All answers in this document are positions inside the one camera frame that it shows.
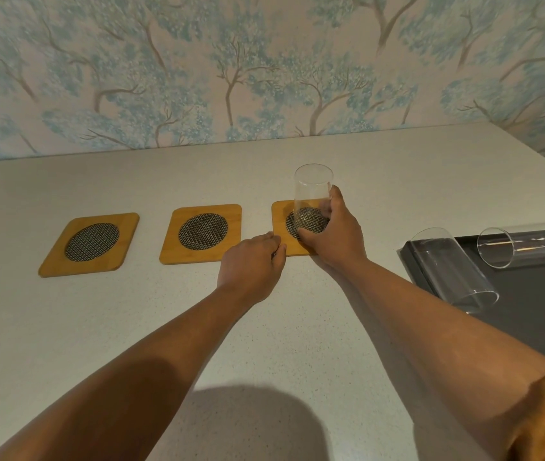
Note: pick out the person's left hand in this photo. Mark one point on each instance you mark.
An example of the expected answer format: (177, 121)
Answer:
(248, 268)

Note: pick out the person's right hand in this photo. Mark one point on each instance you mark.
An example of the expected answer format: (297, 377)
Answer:
(339, 240)

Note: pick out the person's left fingers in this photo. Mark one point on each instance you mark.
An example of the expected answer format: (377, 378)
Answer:
(274, 244)

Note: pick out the person's right thumb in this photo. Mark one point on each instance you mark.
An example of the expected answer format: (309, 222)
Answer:
(310, 237)

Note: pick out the wooden coaster with mesh centre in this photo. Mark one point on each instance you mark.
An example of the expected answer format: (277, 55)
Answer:
(200, 232)
(90, 242)
(280, 218)

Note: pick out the clear drinking glass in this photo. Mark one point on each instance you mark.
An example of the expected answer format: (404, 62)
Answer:
(450, 271)
(311, 187)
(532, 244)

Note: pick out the person's left forearm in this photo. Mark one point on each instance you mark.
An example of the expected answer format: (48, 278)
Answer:
(123, 379)

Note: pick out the person's right forearm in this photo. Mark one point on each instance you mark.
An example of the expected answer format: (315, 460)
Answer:
(445, 340)

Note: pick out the dark grey tray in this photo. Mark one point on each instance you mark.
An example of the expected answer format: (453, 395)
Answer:
(541, 307)

